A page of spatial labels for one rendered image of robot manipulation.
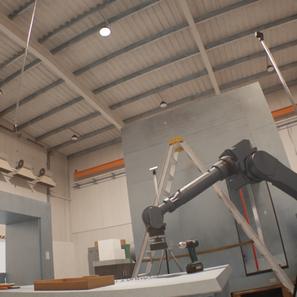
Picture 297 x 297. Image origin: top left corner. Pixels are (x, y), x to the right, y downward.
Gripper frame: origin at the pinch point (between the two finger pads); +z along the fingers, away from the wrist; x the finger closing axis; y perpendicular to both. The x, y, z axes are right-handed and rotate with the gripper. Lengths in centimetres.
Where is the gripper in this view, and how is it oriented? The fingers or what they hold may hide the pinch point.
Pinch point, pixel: (160, 260)
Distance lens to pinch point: 211.8
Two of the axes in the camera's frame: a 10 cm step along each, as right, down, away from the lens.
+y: 0.3, 4.1, 9.1
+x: -9.9, 1.3, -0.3
